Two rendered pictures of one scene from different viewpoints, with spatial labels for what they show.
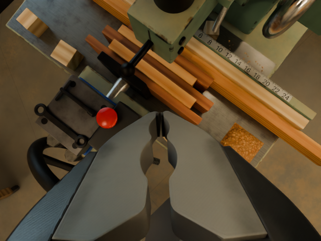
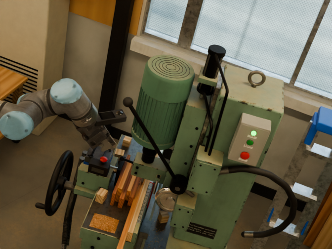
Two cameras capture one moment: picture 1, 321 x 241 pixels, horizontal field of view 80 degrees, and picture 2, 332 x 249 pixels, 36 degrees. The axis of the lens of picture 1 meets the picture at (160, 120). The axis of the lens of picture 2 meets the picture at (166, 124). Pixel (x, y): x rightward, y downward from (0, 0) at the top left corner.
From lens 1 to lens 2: 184 cm
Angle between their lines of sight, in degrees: 50
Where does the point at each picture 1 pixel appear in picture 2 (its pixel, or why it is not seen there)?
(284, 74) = not seen: outside the picture
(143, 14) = (138, 154)
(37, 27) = (126, 143)
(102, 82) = (113, 162)
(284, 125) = (126, 228)
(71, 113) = (99, 152)
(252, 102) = (131, 215)
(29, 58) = not seen: hidden behind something
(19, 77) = not seen: hidden behind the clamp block
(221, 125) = (115, 215)
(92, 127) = (97, 158)
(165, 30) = (137, 160)
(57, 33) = (127, 150)
